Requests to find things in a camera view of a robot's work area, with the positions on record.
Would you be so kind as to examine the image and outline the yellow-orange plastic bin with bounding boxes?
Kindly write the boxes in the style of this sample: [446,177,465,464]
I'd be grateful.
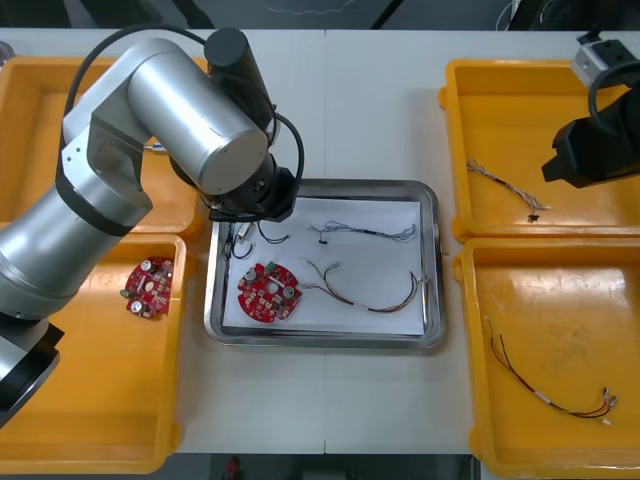
[0,233,189,474]
[0,55,210,237]
[438,58,640,242]
[453,237,640,480]

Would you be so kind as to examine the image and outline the round red circuit board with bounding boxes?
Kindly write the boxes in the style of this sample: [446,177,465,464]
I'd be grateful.
[119,256,176,320]
[234,261,305,325]

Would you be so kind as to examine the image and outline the blue-white twisted wire harness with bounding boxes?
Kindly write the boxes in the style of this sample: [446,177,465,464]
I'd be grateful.
[465,159,553,221]
[307,220,418,247]

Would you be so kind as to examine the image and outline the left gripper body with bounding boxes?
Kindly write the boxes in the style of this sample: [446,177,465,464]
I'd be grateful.
[208,167,297,224]

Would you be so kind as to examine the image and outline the red black green-yellow wire harness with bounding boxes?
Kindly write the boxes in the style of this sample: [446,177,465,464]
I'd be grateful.
[482,315,620,427]
[301,257,432,315]

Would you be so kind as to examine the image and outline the white sheet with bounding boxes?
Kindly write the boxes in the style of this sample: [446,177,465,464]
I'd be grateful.
[221,196,426,337]

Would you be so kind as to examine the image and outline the steel tray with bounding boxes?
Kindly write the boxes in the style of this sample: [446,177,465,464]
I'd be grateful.
[203,178,447,351]

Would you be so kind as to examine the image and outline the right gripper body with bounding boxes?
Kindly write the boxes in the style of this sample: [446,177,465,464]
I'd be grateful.
[541,97,640,189]

